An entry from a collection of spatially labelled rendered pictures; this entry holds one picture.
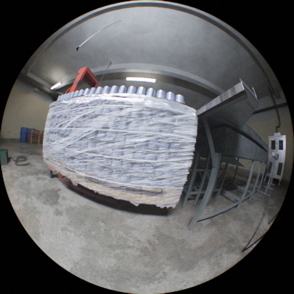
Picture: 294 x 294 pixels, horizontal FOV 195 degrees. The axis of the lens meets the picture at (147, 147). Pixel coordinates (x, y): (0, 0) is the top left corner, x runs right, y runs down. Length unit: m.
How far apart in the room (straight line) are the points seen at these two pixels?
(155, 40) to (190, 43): 1.33
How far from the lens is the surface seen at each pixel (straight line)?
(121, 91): 0.65
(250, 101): 0.55
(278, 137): 5.43
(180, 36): 4.20
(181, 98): 0.64
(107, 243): 0.86
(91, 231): 0.94
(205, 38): 4.34
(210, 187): 0.77
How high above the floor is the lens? 0.79
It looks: 1 degrees down
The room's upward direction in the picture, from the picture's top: 8 degrees clockwise
